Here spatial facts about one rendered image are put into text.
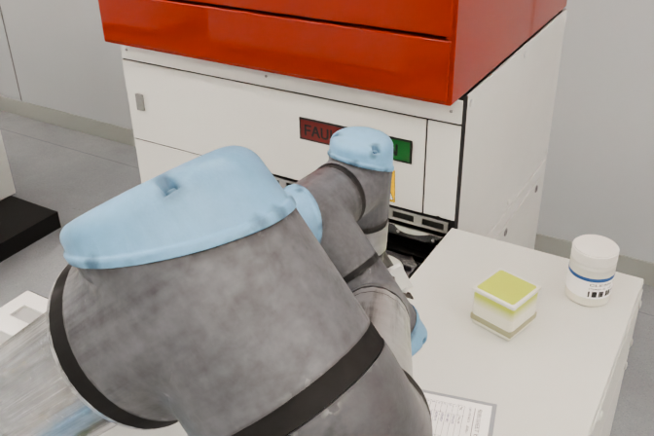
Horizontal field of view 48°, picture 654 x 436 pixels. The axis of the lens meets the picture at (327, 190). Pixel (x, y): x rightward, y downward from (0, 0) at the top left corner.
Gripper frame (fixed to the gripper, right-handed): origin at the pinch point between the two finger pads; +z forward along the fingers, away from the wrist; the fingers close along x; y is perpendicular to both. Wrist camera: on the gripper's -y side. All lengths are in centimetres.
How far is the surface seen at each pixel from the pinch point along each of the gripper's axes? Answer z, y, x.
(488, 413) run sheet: 1.4, 6.0, -19.0
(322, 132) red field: -10, 48, 32
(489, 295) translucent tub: -4.8, 22.2, -12.4
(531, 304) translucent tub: -2.8, 26.2, -18.0
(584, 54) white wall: 12, 197, 12
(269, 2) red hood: -35, 43, 41
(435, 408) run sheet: 1.7, 3.4, -12.7
